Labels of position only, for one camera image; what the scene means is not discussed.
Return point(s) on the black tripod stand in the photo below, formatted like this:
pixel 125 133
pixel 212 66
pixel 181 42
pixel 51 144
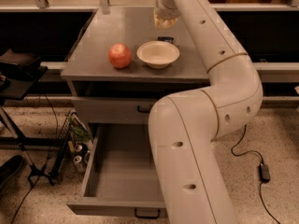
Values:
pixel 15 89

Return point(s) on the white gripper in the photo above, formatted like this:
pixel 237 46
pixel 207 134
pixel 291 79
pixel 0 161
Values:
pixel 163 12

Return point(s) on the wire basket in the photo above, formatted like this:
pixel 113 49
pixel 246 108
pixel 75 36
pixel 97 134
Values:
pixel 73 132

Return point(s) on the black power adapter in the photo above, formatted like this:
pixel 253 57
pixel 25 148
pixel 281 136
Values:
pixel 264 173

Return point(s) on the black drawer handle bottom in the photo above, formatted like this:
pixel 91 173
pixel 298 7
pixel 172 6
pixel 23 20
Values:
pixel 147 213

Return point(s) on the red apple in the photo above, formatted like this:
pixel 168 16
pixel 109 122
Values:
pixel 119 55

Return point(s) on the silver can lower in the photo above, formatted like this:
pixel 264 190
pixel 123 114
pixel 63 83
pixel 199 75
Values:
pixel 79 163

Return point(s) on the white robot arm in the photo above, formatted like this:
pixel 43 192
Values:
pixel 182 125

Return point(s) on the black drawer handle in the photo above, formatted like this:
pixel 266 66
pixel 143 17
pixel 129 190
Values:
pixel 147 213
pixel 145 110

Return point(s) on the black shoe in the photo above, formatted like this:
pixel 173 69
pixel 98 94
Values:
pixel 10 168

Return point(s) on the dark blue rxbar wrapper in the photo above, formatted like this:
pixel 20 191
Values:
pixel 166 39

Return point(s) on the black drawer handle middle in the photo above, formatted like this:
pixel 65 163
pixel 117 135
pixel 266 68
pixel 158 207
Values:
pixel 145 110

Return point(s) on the black device on tripod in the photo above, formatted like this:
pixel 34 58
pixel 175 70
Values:
pixel 21 66

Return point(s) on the white bowl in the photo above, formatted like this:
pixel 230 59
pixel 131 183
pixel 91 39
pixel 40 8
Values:
pixel 157 54

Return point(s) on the grey open bottom drawer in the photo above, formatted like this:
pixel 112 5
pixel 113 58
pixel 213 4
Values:
pixel 120 175

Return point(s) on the grey closed drawer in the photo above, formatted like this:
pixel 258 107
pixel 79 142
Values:
pixel 111 110

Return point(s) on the silver can upper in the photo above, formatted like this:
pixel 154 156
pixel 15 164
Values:
pixel 78 148

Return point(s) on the grey drawer cabinet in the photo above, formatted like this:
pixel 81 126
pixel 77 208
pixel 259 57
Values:
pixel 89 72

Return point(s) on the silver can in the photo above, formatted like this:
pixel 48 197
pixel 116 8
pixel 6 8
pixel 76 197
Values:
pixel 78 148
pixel 79 163

